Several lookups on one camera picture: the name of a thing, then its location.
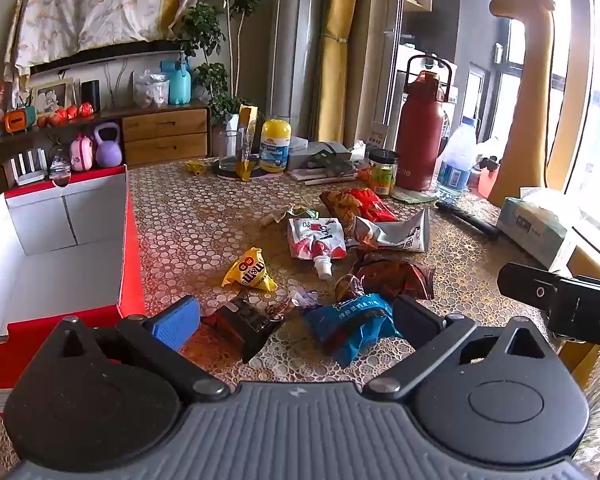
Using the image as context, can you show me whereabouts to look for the tissue box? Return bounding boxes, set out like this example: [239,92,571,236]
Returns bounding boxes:
[496,187,582,269]

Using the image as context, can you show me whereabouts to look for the stack of magazines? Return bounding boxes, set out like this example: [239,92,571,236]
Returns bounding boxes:
[48,147,72,181]

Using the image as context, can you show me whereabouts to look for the yellow lid supplement bottle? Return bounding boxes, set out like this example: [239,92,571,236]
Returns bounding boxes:
[258,119,293,174]

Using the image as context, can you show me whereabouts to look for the dark red snack packet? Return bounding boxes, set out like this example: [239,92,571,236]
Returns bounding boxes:
[349,254,437,302]

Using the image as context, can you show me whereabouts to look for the black snack packet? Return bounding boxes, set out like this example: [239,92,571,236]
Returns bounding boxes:
[201,292,287,364]

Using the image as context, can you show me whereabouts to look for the clear plastic water bottle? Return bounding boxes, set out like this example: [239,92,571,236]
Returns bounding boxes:
[435,117,479,199]

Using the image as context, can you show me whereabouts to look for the small green packet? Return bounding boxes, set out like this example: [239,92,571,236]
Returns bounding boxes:
[285,204,322,220]

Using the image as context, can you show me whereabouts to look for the blue snack packet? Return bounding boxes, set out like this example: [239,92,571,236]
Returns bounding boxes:
[303,291,404,367]

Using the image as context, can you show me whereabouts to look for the clear glass cup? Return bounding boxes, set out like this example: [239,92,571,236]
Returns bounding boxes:
[218,130,246,174]

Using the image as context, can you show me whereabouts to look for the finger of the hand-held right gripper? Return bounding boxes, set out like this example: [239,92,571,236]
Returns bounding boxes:
[497,262,561,319]

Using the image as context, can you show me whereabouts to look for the grey standing air conditioner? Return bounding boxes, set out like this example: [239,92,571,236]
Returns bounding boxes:
[267,0,332,139]

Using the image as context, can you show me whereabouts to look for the yellow snack packet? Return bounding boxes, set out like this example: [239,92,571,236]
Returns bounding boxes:
[221,247,279,292]

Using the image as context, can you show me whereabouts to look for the white small carton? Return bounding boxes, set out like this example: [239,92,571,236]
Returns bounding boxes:
[367,121,397,152]

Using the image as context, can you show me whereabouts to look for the red cardboard box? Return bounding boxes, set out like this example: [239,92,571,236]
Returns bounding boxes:
[0,164,147,415]

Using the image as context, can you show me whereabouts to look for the blue spray bottle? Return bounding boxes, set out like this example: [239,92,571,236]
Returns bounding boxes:
[160,59,194,106]

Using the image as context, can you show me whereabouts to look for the orange green box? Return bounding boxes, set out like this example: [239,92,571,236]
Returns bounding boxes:
[3,107,36,134]

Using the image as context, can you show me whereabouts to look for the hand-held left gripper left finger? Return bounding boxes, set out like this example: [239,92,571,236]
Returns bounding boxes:
[40,295,231,404]

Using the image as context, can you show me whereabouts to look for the television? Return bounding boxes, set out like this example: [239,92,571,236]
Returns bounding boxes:
[29,39,182,76]

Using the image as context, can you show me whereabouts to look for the yellow giraffe figure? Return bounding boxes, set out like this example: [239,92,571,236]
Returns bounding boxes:
[487,0,582,209]

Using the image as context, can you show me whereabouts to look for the wooden cabinet drawer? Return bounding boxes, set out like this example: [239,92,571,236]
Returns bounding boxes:
[122,108,209,142]
[123,132,210,166]

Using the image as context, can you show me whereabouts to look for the yellow curtain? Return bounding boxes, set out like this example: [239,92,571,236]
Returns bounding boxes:
[314,0,364,144]

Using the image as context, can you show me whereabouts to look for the clear plastic bag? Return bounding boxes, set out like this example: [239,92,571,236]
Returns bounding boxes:
[132,68,171,109]

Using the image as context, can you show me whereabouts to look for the dark round coaster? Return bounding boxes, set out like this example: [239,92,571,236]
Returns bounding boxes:
[212,162,277,181]

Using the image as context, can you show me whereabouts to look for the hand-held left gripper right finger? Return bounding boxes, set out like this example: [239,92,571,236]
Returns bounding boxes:
[362,294,557,402]

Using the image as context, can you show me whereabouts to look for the purple kettlebell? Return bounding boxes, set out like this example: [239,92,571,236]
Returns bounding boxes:
[93,122,121,169]

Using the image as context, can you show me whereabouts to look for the green label jar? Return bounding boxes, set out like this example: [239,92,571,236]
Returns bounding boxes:
[367,148,399,197]

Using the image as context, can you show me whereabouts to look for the pile of books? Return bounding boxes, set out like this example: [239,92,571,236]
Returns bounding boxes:
[287,139,367,186]

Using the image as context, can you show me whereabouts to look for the photo frame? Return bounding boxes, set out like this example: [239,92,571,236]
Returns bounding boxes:
[29,77,76,117]

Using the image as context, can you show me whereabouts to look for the tall yellow packet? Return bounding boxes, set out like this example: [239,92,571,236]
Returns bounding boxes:
[236,104,259,183]

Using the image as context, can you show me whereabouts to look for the green flat packet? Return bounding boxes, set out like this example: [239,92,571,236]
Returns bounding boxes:
[389,187,439,205]

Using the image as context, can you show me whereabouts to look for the green potted tree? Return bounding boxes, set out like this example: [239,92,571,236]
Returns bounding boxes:
[179,0,269,122]

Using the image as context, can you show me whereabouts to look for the pink case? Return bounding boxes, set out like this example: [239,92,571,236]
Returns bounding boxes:
[69,133,97,172]

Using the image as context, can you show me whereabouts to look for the red water bottle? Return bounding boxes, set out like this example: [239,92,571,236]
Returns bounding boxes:
[394,54,454,192]

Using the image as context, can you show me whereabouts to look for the silver snack packet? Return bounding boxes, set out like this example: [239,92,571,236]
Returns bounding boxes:
[353,208,430,254]

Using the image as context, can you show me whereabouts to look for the black pen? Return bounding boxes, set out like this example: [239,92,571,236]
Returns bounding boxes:
[434,200,501,241]

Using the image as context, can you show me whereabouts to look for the orange fried snack packet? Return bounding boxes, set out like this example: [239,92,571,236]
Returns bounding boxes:
[320,189,365,235]

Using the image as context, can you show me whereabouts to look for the white red spout pouch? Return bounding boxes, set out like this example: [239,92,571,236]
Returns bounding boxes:
[286,217,348,280]

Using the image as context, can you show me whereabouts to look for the wooden TV cabinet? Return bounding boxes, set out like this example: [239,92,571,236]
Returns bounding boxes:
[0,99,212,206]

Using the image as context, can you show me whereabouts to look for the floral cloth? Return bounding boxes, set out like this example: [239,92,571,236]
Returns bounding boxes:
[4,0,202,69]

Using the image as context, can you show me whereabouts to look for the black speaker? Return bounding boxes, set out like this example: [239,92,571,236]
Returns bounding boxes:
[81,78,102,113]

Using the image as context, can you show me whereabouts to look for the white router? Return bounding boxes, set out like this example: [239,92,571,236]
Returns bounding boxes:
[2,148,49,184]

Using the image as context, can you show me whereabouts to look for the purple candy wrapper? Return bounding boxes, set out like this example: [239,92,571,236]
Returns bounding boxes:
[285,287,322,309]

